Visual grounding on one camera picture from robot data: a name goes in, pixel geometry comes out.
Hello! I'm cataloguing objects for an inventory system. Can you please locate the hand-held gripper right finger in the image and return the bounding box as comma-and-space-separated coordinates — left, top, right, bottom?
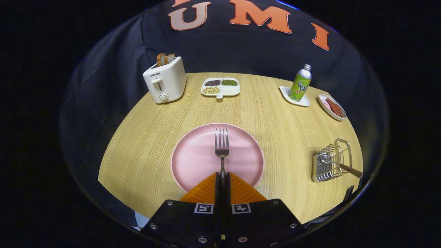
226, 172, 307, 248

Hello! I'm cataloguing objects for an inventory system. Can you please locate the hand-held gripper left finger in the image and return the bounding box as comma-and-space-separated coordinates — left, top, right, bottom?
140, 172, 223, 248

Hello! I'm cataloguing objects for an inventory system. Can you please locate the metal fork with brown handle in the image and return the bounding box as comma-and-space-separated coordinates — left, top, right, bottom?
214, 128, 230, 179

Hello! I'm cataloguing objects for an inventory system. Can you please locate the metal spoon with brown handle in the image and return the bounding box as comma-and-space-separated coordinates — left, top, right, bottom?
320, 153, 364, 179

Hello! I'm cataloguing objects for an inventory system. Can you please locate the pink plate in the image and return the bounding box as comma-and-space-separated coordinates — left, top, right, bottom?
171, 123, 265, 193

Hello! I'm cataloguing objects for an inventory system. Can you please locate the white round plate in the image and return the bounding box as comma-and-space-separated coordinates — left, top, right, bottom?
318, 93, 347, 121

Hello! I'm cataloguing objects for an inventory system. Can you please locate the white square coaster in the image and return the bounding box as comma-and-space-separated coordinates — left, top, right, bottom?
279, 86, 311, 107

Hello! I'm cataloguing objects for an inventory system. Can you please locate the white divided dish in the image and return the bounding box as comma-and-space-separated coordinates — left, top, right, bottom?
201, 77, 240, 99

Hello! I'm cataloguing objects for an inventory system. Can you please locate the reddish brown meat piece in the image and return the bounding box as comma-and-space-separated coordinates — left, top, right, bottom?
326, 98, 345, 118

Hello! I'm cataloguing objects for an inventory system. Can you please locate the white toaster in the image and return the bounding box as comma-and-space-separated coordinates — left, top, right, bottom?
143, 56, 187, 104

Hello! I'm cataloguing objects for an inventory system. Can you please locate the green soda bottle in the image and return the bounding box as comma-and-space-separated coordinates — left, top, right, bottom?
289, 64, 312, 102

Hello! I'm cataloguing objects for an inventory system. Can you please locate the metal wire basket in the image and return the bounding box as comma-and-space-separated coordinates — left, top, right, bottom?
311, 138, 353, 183

